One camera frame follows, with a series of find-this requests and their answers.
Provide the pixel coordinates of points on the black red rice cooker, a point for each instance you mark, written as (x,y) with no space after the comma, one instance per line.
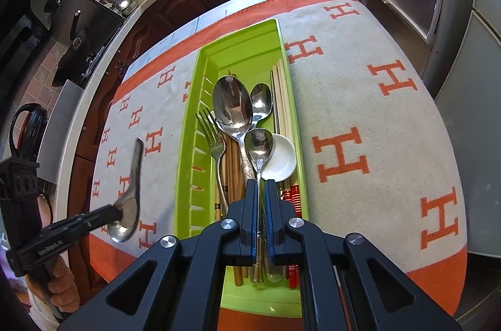
(31,132)

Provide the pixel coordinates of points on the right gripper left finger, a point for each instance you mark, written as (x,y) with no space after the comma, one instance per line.
(177,284)

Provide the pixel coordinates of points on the person's left hand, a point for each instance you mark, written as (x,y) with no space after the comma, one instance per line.
(61,289)

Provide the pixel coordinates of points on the steel fork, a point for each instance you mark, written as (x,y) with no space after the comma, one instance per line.
(217,148)

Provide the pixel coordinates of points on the orange white H-pattern cloth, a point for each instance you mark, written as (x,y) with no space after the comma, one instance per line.
(378,159)

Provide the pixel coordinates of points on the white ceramic soup spoon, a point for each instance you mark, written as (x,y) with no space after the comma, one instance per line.
(282,162)

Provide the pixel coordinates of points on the green plastic utensil tray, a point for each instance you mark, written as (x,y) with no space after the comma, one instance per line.
(250,53)

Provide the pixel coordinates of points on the white chopstick red striped end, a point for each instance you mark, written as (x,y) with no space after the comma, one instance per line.
(293,196)

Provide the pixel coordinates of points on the steel spoon wooden handle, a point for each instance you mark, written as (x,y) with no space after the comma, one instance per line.
(261,102)

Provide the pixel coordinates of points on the large steel spoon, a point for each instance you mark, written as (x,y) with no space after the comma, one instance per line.
(233,110)

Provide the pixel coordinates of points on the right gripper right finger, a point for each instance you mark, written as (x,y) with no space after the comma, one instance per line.
(347,283)

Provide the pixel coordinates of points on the matte metal soup spoon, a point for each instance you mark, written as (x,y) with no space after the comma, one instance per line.
(129,204)

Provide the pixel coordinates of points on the small steel teaspoon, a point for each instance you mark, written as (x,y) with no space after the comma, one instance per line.
(259,147)

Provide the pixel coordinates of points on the brown wooden chopstick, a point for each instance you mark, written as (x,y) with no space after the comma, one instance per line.
(235,192)

